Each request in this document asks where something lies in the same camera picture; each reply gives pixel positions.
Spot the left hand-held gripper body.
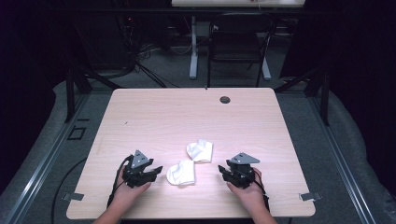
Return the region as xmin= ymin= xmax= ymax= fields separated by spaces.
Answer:
xmin=121 ymin=149 xmax=154 ymax=189

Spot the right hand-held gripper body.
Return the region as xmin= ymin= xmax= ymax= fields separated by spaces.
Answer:
xmin=222 ymin=151 xmax=262 ymax=189

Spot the white sock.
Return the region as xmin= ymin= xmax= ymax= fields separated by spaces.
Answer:
xmin=165 ymin=159 xmax=196 ymax=187
xmin=186 ymin=138 xmax=214 ymax=163

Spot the person's left hand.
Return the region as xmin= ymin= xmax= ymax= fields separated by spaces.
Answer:
xmin=109 ymin=166 xmax=152 ymax=216

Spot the person's right hand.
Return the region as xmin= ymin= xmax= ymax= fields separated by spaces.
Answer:
xmin=226 ymin=167 xmax=269 ymax=217

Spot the black folding chair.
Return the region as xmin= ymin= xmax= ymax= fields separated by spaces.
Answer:
xmin=205 ymin=12 xmax=278 ymax=89

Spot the white desk with legs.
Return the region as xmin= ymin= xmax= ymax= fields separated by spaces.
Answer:
xmin=171 ymin=0 xmax=306 ymax=81

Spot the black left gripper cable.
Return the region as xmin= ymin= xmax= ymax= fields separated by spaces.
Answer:
xmin=106 ymin=154 xmax=134 ymax=209

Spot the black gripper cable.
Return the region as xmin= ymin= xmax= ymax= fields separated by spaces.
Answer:
xmin=106 ymin=154 xmax=134 ymax=209
xmin=252 ymin=170 xmax=271 ymax=213

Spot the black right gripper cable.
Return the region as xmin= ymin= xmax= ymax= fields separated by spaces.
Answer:
xmin=252 ymin=170 xmax=271 ymax=213

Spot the grey metal table bracket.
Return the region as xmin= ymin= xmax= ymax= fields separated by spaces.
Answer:
xmin=298 ymin=191 xmax=323 ymax=202
xmin=61 ymin=192 xmax=85 ymax=202

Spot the black floor cable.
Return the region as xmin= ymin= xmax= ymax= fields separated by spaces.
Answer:
xmin=50 ymin=157 xmax=89 ymax=224

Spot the bundle of black cables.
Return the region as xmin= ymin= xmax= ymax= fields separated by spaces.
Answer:
xmin=118 ymin=15 xmax=181 ymax=89

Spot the aluminium floor rail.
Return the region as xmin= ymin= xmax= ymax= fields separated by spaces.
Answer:
xmin=2 ymin=92 xmax=90 ymax=224
xmin=309 ymin=95 xmax=378 ymax=224

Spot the black metal frame post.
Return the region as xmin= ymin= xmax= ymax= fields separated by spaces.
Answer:
xmin=64 ymin=65 xmax=122 ymax=123
xmin=274 ymin=68 xmax=331 ymax=127

